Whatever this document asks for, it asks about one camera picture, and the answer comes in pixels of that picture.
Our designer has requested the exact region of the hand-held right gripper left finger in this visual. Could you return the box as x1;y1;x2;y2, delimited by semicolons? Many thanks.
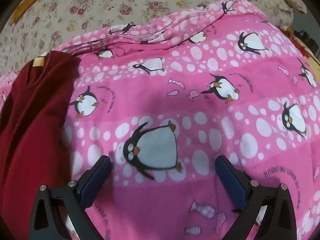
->
29;155;112;240

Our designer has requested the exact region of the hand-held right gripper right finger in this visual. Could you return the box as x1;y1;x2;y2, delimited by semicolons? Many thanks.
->
215;155;298;240

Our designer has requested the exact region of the dark red sweater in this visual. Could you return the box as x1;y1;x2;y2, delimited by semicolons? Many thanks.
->
0;50;80;240

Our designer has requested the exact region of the pink penguin print blanket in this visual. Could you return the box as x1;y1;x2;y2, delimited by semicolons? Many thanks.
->
0;0;320;240

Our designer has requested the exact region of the floral bedsheet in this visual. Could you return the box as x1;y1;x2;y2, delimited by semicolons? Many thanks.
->
0;0;294;77

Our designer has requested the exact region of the orange brown cushion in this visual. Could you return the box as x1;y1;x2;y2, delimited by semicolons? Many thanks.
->
10;4;28;25

